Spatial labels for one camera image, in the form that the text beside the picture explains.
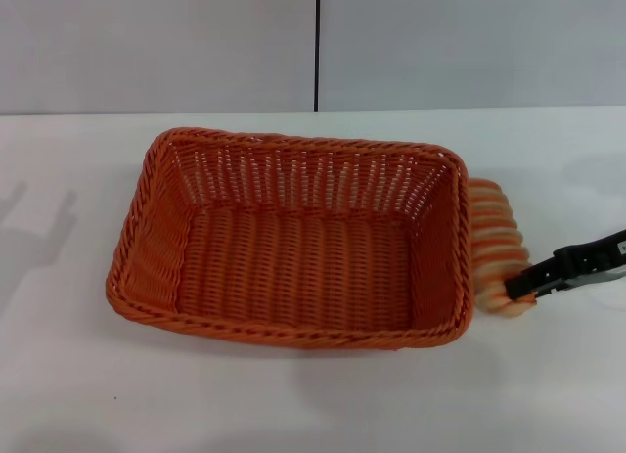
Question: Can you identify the orange woven plastic basket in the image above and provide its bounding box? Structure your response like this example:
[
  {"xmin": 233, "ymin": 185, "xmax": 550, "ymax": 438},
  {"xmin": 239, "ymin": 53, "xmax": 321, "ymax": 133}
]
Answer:
[{"xmin": 104, "ymin": 126, "xmax": 474, "ymax": 352}]

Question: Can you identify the orange cream striped toy bread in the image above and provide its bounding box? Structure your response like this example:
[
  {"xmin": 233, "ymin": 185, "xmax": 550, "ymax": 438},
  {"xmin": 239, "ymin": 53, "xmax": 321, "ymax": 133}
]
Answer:
[{"xmin": 468, "ymin": 177, "xmax": 538, "ymax": 320}]

